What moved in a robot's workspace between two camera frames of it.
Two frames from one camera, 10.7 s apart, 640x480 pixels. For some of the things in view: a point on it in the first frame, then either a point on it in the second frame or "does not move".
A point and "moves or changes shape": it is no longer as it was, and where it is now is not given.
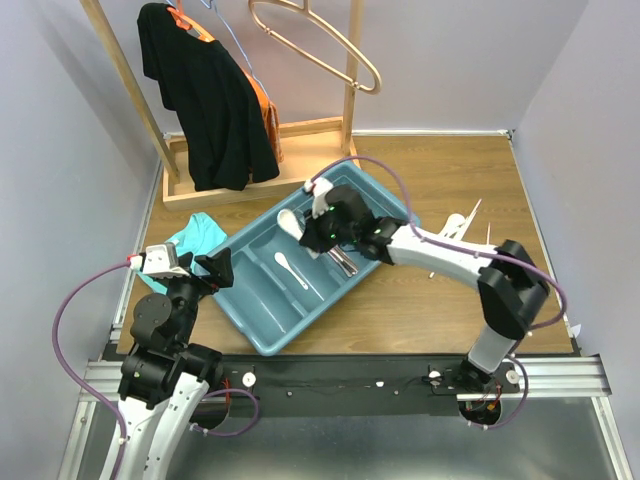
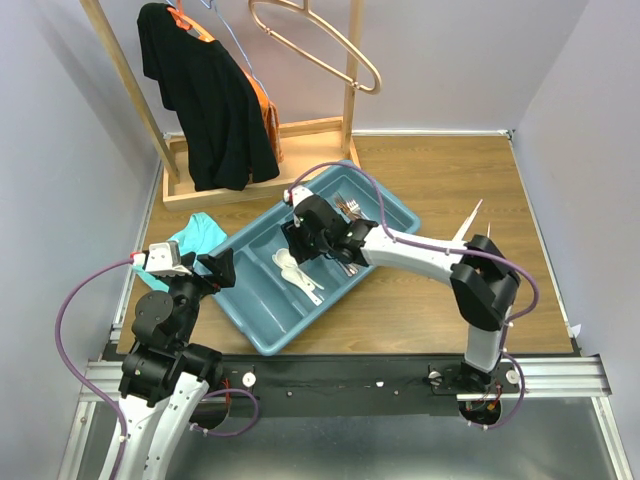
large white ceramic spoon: [288, 222] moves or changes shape
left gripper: [221, 272] does not move
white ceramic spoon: [452, 228] -> [296, 277]
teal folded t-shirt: [200, 236] does not move
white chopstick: [469, 219] does not move
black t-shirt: [216, 99] does not move
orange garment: [272, 117] does not move
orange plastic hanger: [188, 23] does not move
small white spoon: [283, 261] -> [308, 288]
